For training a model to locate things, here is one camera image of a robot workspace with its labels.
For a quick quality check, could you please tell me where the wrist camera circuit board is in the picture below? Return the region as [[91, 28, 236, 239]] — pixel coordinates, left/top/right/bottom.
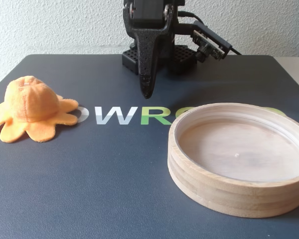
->
[[178, 20, 234, 63]]

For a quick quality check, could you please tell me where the round wooden box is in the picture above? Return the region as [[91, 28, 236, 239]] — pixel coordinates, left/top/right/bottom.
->
[[167, 102, 299, 219]]

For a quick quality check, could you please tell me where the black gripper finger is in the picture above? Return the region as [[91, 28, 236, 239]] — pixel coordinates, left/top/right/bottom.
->
[[157, 23, 176, 73], [123, 2, 177, 100]]

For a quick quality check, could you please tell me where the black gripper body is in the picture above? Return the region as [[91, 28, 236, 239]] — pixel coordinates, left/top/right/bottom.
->
[[132, 0, 166, 27]]

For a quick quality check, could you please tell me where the black camera cable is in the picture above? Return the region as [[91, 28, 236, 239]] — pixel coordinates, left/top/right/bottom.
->
[[228, 46, 243, 56]]

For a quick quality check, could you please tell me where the dark mat with logo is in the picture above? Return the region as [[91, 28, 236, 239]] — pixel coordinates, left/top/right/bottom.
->
[[0, 54, 299, 239]]

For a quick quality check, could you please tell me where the orange octopus plush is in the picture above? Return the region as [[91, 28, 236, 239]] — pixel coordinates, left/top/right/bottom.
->
[[0, 75, 79, 144]]

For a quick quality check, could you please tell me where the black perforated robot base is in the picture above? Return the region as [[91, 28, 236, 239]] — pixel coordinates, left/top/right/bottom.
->
[[122, 44, 198, 76]]

